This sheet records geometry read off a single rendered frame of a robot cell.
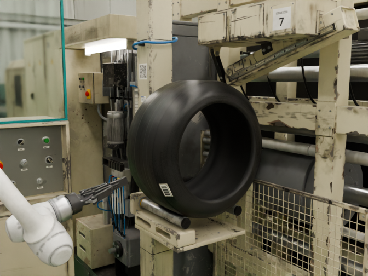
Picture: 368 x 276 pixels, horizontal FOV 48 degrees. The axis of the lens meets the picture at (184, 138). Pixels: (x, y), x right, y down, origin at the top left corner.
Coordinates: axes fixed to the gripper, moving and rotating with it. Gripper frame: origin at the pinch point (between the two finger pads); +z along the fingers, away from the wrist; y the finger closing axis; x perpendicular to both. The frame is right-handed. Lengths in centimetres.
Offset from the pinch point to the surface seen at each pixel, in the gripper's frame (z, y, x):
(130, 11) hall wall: 532, 919, -101
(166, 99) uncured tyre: 26.6, -3.6, -25.1
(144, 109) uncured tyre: 22.0, 7.3, -22.1
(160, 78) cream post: 45, 28, -29
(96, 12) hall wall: 429, 919, -115
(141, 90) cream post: 38, 36, -25
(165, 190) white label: 13.2, -10.1, 6.2
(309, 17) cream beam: 78, -34, -44
